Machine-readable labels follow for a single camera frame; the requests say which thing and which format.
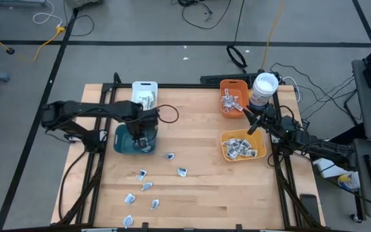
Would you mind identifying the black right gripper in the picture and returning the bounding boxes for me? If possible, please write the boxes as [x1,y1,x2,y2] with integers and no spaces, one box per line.
[242,108,285,136]

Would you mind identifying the yellow plastic bin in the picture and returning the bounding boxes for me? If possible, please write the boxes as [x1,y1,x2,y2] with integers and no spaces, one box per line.
[220,128,267,162]

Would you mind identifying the teal plastic bin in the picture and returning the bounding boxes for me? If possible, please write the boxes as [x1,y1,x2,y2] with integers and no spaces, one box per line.
[113,124,158,155]

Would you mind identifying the white disinfectant wipes canister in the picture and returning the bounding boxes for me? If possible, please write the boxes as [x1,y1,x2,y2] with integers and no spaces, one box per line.
[249,72,280,108]

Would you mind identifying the orange plastic bin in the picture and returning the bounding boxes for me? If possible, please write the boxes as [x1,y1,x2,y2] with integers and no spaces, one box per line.
[219,79,251,119]

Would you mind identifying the white plastic bin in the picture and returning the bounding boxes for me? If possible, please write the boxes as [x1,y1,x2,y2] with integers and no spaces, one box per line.
[131,81,158,112]

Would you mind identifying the white box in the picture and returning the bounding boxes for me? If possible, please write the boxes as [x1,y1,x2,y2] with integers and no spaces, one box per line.
[312,157,354,179]

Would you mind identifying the black metal beam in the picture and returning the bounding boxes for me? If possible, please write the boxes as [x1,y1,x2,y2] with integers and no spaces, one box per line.
[328,124,366,145]

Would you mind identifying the black phone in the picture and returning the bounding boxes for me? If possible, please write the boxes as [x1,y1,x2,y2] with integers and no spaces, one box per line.
[300,194,321,225]

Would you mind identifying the white yellow wipes bottle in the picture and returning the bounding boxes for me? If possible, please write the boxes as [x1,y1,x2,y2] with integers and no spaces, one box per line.
[337,171,361,191]

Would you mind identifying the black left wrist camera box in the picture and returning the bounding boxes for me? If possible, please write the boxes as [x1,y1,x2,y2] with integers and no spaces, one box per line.
[146,108,160,128]

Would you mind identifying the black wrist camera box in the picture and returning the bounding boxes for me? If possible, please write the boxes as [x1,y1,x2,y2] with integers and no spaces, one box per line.
[146,108,160,128]
[263,103,279,120]

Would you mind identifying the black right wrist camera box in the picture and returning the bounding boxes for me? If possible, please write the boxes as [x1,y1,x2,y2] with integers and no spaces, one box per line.
[263,103,279,120]

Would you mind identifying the black hanging cable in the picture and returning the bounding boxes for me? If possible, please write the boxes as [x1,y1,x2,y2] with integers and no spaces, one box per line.
[226,0,249,73]

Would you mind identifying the yellow hanging cable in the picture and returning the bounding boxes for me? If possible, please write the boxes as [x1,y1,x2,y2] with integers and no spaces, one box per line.
[261,0,286,72]

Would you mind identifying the black floor cable loop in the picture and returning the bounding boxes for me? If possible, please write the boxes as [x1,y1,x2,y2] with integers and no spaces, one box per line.
[63,0,95,37]

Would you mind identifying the yellow floor cable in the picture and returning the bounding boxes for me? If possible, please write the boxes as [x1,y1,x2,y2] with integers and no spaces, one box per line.
[0,24,67,62]

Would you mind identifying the black floor cable bundle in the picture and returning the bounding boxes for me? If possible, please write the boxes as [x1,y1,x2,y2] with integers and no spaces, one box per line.
[171,0,233,30]

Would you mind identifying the white floor cable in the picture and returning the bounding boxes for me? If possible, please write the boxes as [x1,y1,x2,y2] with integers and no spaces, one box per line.
[32,0,64,27]

